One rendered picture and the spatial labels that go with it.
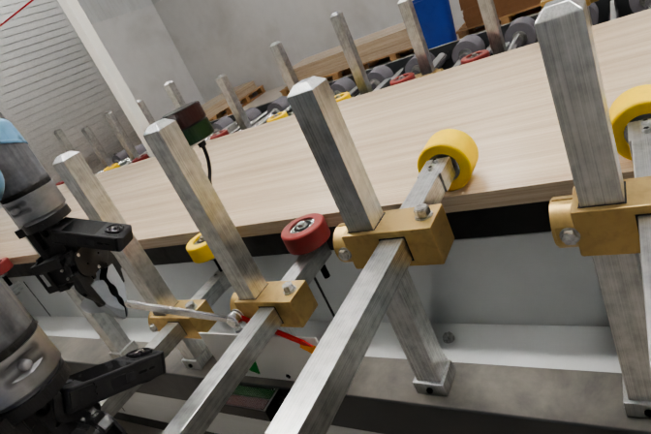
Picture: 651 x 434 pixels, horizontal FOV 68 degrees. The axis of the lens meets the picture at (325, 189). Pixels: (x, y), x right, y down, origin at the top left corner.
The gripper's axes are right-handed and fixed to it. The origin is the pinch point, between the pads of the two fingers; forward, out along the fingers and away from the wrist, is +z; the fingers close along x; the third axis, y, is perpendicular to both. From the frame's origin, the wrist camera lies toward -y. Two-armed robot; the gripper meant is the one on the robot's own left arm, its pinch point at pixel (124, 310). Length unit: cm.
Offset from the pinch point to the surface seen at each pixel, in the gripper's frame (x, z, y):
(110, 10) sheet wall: -844, -163, 463
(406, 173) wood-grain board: -19, 0, -50
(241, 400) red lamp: 4.3, 20.2, -13.6
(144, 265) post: -8.2, -3.1, -1.4
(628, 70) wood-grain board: -32, 0, -91
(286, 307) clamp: 4.9, 4.4, -29.7
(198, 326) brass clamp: -3.8, 9.5, -7.6
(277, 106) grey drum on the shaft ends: -173, 7, 18
